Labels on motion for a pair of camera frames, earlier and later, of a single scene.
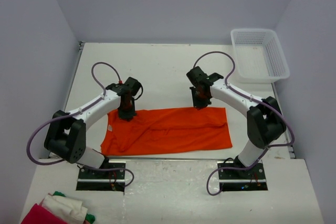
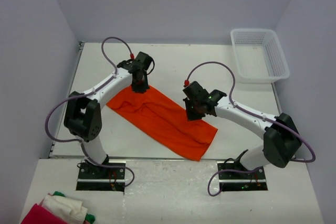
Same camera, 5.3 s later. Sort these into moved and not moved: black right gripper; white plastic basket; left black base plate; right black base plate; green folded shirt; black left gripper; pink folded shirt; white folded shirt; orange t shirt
Moved: black left gripper; black right gripper; orange t shirt
Not moved: right black base plate; pink folded shirt; white plastic basket; left black base plate; white folded shirt; green folded shirt
